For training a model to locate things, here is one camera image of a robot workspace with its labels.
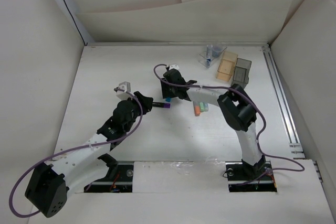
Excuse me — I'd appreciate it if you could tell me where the orange highlighter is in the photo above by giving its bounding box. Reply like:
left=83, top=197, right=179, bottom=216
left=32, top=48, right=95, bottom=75
left=193, top=102, right=201, bottom=116

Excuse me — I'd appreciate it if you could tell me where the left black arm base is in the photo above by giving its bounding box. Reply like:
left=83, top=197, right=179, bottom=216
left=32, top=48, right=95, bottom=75
left=83, top=154, right=134, bottom=194

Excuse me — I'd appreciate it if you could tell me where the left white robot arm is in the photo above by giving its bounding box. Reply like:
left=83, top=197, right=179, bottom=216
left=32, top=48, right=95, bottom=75
left=25, top=91, right=153, bottom=218

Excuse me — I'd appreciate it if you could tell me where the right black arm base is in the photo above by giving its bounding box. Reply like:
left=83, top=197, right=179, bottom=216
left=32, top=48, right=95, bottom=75
left=222, top=161, right=277, bottom=193

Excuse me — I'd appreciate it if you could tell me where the black marker purple cap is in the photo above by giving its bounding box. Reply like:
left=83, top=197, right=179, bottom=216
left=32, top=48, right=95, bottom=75
left=152, top=102, right=171, bottom=109

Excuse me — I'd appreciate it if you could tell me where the orange translucent container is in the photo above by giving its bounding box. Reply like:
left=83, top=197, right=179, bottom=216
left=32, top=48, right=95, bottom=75
left=216, top=51, right=238, bottom=82

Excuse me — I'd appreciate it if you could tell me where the clear blue glue pen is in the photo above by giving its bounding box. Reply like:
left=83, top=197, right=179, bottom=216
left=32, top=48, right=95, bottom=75
left=205, top=44, right=212, bottom=68

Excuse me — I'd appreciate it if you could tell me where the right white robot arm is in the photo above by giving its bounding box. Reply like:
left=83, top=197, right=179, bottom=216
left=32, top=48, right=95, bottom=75
left=160, top=66, right=266, bottom=179

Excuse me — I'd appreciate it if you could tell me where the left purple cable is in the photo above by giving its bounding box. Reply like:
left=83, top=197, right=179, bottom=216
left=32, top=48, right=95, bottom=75
left=9, top=87, right=144, bottom=218

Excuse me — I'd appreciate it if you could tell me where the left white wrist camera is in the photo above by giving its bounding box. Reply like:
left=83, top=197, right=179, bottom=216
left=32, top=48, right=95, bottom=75
left=114, top=81, right=131, bottom=100

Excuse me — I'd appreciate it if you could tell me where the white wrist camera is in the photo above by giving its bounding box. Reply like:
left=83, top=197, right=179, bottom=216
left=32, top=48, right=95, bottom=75
left=114, top=81, right=131, bottom=100
left=167, top=64, right=180, bottom=70

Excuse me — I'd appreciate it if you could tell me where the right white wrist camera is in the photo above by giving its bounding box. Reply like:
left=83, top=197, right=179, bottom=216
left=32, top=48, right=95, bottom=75
left=167, top=64, right=180, bottom=70

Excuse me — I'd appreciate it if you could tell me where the clear plastic container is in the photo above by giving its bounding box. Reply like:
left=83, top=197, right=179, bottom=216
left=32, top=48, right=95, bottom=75
left=198, top=44, right=227, bottom=68

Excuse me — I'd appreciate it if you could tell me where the aluminium rail right side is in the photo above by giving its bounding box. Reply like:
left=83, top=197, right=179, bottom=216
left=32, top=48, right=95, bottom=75
left=261, top=44, right=306, bottom=159

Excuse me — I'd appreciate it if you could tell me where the grey translucent container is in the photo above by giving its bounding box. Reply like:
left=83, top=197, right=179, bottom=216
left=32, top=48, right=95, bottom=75
left=232, top=58, right=252, bottom=89

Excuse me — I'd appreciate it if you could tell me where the green highlighter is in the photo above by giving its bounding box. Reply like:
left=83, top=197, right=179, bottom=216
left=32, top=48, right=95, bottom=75
left=198, top=102, right=205, bottom=113

